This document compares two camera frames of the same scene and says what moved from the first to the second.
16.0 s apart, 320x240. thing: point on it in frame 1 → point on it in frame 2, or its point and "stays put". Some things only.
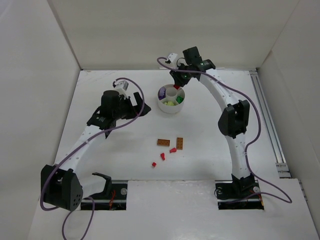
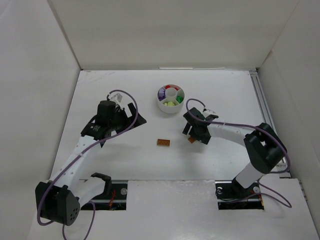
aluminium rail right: x=269 y=125 stays put
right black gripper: x=180 y=78 → x=194 y=120
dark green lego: x=179 y=99 stays put
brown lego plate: x=163 y=142 stays put
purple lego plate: x=161 y=93 stays put
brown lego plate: x=179 y=143 → x=191 y=140
